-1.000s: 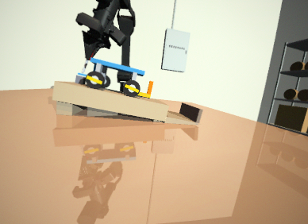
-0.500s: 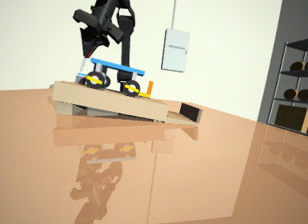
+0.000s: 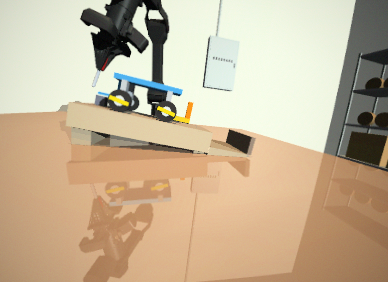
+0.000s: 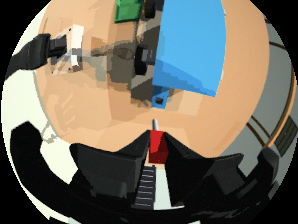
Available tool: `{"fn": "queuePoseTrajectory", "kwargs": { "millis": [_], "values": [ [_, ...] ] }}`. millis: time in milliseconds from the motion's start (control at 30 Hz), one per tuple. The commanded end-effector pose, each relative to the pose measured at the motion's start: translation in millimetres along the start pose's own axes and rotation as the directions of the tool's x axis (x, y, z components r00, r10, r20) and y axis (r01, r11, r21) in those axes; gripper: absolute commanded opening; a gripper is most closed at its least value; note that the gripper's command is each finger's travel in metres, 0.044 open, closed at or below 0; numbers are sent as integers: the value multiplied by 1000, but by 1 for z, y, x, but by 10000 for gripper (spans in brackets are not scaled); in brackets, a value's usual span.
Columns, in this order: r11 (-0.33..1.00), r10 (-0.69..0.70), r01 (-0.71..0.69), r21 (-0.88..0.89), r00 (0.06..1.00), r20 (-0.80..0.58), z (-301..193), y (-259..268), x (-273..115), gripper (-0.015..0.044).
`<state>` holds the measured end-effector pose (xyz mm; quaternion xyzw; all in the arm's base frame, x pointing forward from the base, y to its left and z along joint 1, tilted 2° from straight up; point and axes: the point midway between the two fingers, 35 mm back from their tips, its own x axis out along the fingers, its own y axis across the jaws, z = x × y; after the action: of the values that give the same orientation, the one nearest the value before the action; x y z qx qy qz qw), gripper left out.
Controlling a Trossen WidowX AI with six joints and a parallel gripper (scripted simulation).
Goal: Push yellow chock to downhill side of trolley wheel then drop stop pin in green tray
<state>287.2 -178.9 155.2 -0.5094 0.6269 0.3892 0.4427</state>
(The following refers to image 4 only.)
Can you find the red-headed metal pin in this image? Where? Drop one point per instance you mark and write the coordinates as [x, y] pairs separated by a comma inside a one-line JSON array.
[[158, 153]]

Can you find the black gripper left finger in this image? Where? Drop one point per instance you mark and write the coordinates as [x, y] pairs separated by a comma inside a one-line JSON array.
[[126, 164]]

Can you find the tan wooden ramp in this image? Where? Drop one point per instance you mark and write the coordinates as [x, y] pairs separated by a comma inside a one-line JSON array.
[[142, 87]]

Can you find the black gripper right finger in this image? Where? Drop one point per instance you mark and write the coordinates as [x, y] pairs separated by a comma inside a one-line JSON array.
[[186, 170]]

